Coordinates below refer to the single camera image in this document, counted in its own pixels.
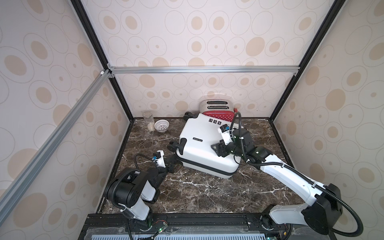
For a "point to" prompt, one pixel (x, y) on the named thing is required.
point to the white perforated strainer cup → (161, 125)
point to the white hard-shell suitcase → (198, 133)
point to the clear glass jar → (148, 118)
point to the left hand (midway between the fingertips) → (178, 155)
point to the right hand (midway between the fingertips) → (221, 142)
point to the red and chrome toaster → (220, 108)
